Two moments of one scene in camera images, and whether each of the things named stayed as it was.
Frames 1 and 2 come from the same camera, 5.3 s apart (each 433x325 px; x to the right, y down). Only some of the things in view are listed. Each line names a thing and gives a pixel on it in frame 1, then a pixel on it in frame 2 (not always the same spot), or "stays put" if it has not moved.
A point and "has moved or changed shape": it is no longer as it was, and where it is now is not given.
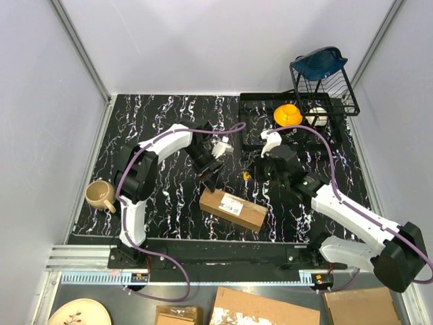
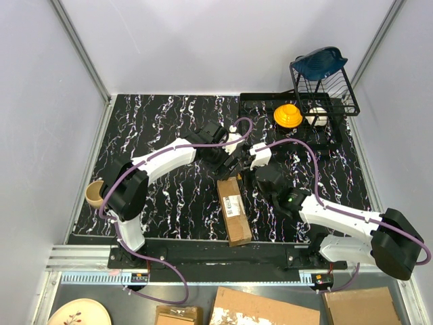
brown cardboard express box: x=233 y=208 has moved or changed shape
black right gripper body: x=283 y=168 → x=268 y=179
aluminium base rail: x=67 y=264 stays put
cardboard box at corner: x=361 y=307 stays put
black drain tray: x=309 y=122 stays put
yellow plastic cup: x=287 y=115 stays put
